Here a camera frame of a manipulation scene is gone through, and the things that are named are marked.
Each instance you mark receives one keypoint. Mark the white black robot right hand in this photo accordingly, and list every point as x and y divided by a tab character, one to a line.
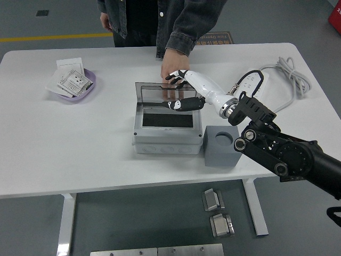
205	85

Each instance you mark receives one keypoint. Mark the person's right hand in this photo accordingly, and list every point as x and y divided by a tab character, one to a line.
105	22

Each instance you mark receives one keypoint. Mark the person's left hand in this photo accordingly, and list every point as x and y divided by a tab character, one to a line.
174	62

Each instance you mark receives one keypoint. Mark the grey junction box clear lid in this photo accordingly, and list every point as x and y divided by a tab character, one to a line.
166	133

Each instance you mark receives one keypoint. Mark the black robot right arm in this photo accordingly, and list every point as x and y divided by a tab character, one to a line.
293	154

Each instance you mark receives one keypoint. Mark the person's left forearm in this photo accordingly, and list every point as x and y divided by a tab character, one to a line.
191	24

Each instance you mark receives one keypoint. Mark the grey cube with round hole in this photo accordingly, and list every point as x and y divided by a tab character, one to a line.
221	156

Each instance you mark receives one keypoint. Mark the person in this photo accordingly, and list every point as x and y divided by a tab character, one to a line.
138	21

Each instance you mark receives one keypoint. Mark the white power strip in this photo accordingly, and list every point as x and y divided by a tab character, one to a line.
251	84

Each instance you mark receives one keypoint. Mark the brown floor sign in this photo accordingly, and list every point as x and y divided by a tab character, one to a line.
219	38

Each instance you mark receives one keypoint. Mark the printed white socket panel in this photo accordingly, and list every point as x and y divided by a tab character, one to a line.
74	82

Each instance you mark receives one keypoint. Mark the purple plastic tray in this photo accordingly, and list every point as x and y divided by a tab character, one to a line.
89	90

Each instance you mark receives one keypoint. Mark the plain white card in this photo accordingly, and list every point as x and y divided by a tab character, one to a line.
52	85

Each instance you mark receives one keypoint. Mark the small metal block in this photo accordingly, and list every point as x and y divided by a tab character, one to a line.
221	226
211	200

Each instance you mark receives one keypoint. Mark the red object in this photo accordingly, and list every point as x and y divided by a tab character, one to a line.
335	13

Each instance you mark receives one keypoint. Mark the blank white switch panel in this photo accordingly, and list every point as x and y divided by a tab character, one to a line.
69	64

